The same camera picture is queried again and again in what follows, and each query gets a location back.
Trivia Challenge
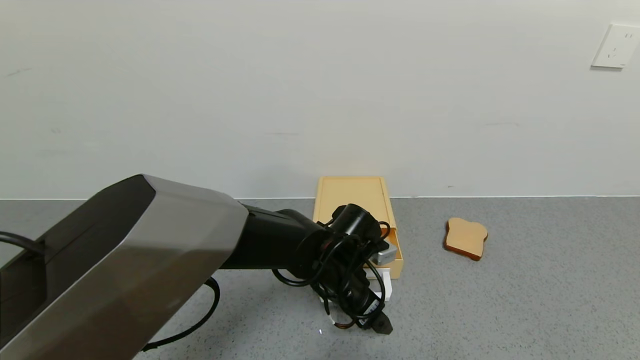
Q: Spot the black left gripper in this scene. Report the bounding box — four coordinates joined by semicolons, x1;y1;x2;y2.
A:
342;275;393;335

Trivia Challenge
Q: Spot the yellow drawer with white handle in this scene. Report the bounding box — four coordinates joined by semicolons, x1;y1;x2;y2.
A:
319;227;404;303

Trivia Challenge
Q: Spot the toy toast slice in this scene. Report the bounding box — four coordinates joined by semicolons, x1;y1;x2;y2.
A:
444;217;489;262

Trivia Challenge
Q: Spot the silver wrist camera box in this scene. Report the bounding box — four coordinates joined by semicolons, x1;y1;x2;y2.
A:
372;240;399;266

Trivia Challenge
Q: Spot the white wall socket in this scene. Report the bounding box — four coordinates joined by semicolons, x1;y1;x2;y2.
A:
590;23;640;70

